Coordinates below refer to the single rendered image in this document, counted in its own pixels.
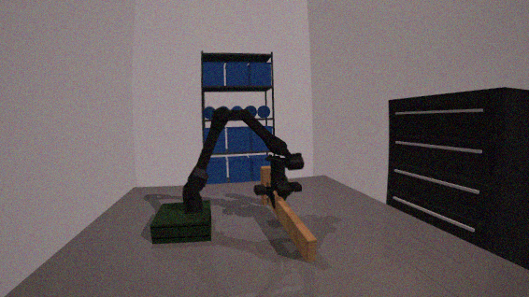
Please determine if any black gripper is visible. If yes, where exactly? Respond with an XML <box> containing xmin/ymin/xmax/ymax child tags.
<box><xmin>253</xmin><ymin>172</ymin><xmax>302</xmax><ymax>208</ymax></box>

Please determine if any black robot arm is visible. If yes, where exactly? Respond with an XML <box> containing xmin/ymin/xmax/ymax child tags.
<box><xmin>182</xmin><ymin>107</ymin><xmax>304</xmax><ymax>214</ymax></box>

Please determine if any wooden board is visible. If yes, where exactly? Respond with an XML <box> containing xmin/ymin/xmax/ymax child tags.
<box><xmin>269</xmin><ymin>191</ymin><xmax>317</xmax><ymax>262</ymax></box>

